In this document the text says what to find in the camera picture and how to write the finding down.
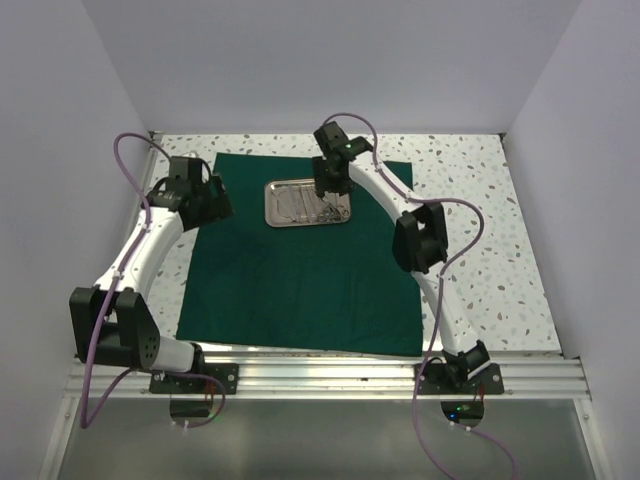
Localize silver forceps in tray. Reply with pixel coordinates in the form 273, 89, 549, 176
276, 185, 316, 223

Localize aluminium rail frame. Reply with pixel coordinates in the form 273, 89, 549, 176
37, 130, 601, 480

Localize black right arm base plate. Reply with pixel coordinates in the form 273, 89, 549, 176
413, 361, 505, 396

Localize silver surgical scissors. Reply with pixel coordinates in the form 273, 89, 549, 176
316, 193, 351, 223

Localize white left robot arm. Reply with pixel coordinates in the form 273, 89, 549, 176
69, 157, 233, 393

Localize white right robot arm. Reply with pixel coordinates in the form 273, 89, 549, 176
312, 117, 490, 393

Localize dark green surgical cloth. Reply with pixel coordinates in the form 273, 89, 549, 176
177, 154, 423, 356

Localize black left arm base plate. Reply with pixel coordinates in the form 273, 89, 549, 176
149, 363, 240, 395

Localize stainless steel instrument tray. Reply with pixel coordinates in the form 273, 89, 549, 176
264, 179, 352, 228

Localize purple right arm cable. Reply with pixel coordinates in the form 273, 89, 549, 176
322, 112, 521, 480

